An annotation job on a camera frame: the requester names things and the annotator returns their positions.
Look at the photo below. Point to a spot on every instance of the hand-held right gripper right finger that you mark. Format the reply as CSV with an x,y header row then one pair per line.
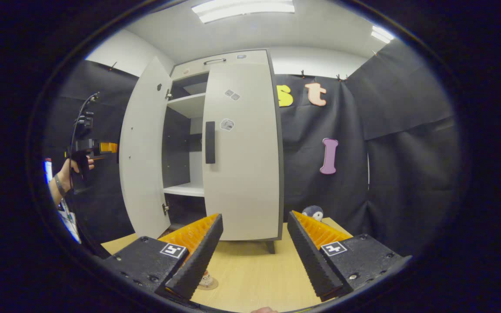
x,y
309,256

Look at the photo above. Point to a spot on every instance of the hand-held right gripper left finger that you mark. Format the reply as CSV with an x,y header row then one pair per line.
x,y
198,256

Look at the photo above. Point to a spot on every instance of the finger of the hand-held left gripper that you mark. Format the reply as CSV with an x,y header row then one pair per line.
x,y
108,148

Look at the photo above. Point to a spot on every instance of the clear bottle with red label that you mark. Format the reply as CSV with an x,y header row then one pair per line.
x,y
205,276

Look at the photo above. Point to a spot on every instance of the round brown coaster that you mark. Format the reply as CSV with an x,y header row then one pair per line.
x,y
211,285

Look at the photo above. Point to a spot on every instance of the white cabinet door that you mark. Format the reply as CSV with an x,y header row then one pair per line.
x,y
144,152
246,174

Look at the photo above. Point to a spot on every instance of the white and grey cabinet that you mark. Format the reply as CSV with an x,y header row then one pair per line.
x,y
176,143

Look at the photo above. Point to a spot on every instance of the grey penguin plush toy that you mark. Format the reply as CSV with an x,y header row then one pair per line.
x,y
313,213

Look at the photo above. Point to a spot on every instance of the lit screen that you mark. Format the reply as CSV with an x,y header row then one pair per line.
x,y
48,170

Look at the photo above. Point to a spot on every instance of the dark wristband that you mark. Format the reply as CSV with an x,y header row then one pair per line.
x,y
60,186

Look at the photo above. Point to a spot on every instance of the white paper sheet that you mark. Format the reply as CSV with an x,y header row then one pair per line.
x,y
70,221

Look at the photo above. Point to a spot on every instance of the large ceiling light panel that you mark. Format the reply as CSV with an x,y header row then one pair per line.
x,y
244,9

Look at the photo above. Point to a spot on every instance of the small ceiling light panel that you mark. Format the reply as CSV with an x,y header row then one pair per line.
x,y
383,34

